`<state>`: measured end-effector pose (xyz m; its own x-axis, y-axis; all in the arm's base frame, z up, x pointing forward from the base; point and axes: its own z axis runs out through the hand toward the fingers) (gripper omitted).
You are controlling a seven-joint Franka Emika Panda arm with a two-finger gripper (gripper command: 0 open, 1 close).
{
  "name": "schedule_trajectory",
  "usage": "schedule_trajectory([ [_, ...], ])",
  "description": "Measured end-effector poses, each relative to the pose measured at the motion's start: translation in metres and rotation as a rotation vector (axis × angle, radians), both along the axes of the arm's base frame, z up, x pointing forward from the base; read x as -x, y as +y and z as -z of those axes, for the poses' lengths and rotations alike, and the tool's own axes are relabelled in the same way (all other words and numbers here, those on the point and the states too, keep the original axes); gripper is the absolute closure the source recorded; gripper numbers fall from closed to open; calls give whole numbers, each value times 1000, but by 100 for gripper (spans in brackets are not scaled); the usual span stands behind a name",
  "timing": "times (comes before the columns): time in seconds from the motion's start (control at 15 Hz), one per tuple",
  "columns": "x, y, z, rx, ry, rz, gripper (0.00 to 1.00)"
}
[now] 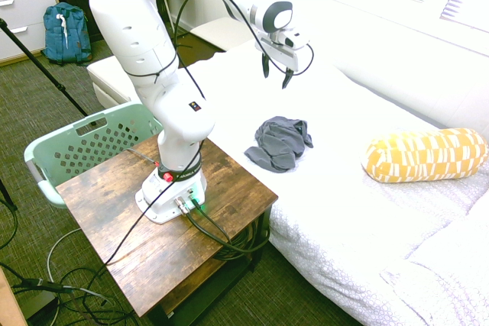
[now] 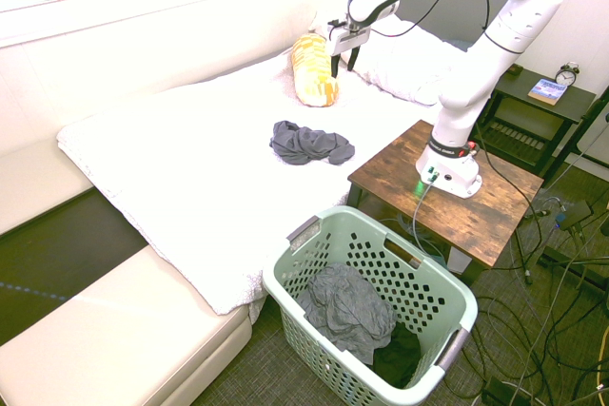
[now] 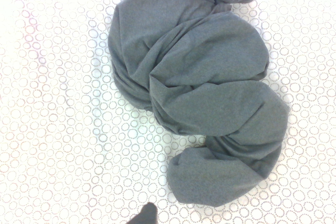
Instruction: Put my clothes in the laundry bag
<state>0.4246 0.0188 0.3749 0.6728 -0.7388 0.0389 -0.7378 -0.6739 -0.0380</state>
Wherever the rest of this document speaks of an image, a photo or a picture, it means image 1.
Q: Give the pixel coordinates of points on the light wooden board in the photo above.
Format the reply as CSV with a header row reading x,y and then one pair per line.
x,y
7,303

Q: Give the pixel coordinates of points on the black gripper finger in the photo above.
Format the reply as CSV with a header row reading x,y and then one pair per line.
x,y
266,66
287,78

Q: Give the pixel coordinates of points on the black camera tripod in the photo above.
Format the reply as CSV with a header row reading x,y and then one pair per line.
x,y
38,62

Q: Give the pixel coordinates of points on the yellow white patterned bolster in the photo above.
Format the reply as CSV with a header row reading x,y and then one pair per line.
x,y
424,154

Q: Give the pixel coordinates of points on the blue backpack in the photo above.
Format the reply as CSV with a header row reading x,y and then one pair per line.
x,y
67,32

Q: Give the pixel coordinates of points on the mint green laundry basket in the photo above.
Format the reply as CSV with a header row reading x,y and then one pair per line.
x,y
76,150

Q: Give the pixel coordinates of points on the white drawer dresser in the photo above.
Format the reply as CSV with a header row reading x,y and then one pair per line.
x,y
19,5

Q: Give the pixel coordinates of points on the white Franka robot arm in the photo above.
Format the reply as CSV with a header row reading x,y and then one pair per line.
x,y
130,36

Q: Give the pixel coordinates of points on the grey garment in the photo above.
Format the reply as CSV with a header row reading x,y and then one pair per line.
x,y
277,146

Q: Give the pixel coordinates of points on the rustic wooden side table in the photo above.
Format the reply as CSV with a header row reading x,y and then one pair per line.
x,y
153,246

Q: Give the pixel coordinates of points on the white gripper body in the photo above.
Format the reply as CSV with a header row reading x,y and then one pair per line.
x,y
282,55

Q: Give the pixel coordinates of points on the white bed duvet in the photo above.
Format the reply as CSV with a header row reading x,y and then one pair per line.
x,y
344,207

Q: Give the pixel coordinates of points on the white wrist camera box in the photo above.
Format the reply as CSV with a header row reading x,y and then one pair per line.
x,y
296,39

